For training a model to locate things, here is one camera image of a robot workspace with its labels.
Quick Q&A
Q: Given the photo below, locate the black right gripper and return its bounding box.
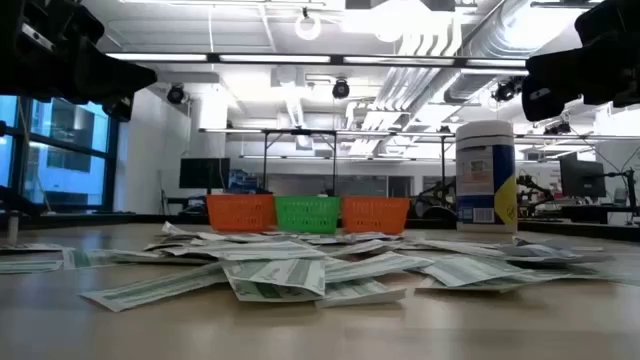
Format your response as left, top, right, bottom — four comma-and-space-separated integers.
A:
521, 0, 640, 123

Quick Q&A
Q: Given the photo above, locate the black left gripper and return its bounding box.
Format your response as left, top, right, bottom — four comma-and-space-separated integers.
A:
0, 0, 159, 122

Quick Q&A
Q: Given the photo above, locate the white square pad packet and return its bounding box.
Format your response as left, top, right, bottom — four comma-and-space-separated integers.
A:
504, 243, 584, 261
0, 242, 65, 253
159, 221, 201, 240

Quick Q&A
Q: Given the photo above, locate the black ceiling spotlight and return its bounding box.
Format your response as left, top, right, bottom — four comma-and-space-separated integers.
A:
331, 77, 352, 101
166, 83, 188, 106
492, 75, 525, 104

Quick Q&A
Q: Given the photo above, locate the large room window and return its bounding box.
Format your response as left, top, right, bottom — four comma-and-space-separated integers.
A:
0, 94, 119, 211

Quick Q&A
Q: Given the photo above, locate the black computer monitor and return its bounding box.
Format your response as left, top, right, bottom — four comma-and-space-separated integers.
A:
558, 152, 608, 199
178, 157, 232, 191

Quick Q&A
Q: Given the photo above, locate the white wipes canister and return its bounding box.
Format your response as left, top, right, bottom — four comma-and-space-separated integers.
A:
454, 119, 519, 234

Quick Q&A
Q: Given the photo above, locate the orange plastic basket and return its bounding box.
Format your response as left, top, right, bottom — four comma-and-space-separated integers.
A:
206, 193, 277, 233
341, 195, 412, 236

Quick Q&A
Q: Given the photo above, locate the green plastic basket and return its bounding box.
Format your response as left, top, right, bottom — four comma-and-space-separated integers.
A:
274, 195, 343, 236

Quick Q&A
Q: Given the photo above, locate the black aluminium rig frame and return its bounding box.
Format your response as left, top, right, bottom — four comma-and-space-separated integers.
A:
0, 212, 640, 242

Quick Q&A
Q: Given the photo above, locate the black background rig frame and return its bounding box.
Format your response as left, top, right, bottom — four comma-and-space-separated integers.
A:
260, 128, 339, 197

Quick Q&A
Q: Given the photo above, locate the white ring light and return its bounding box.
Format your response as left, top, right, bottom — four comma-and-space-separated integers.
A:
294, 7, 323, 43

